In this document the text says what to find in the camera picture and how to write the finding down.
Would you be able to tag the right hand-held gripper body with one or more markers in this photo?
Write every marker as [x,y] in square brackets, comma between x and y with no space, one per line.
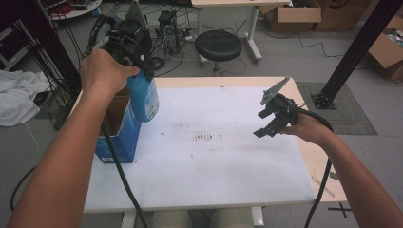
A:
[283,109]

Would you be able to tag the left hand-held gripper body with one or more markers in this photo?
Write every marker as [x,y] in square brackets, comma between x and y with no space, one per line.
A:
[128,38]

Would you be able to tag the blue plastic bottle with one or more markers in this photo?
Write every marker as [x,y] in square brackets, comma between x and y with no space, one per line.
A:
[144,99]

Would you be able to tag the blue cardboard box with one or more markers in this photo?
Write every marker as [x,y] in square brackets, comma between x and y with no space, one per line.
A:
[123,139]

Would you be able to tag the person's right hand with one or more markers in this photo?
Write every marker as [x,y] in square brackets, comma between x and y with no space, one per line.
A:
[307,128]

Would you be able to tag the person's left hand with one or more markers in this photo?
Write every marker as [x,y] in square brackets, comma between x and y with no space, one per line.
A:
[101,72]

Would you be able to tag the black computer tower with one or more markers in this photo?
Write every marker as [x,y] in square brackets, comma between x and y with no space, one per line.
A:
[168,30]

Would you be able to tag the round white table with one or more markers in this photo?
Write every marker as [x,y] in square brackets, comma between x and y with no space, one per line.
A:
[79,11]

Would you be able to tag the light wooden table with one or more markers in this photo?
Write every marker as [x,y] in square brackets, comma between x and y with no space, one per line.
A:
[316,155]

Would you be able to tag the grey floor mat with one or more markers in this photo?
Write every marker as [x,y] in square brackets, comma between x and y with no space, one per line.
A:
[351,117]

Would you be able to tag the black round stool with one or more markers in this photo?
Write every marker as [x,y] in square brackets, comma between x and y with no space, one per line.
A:
[218,46]

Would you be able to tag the thin wooden stick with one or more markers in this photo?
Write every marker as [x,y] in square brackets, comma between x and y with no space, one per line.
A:
[323,186]

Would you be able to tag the person's beige trousers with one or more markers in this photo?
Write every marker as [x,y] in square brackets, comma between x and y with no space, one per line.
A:
[231,219]

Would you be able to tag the small open cardboard box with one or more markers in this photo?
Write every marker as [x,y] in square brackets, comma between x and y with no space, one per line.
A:
[293,15]

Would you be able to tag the white background desk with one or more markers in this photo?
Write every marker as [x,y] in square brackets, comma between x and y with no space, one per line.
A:
[253,19]

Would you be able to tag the large brown cardboard box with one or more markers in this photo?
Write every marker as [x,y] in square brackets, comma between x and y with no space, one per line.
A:
[343,14]

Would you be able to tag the open cardboard box with contents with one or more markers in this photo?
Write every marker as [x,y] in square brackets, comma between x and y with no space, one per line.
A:
[385,53]

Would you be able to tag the white metal rack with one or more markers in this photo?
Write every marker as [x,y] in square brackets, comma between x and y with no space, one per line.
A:
[11,50]

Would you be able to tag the white crumpled cloth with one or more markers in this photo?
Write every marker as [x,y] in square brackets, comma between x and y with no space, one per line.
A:
[17,95]

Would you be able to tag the black metal stand post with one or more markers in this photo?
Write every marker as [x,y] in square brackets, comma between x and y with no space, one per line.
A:
[355,53]

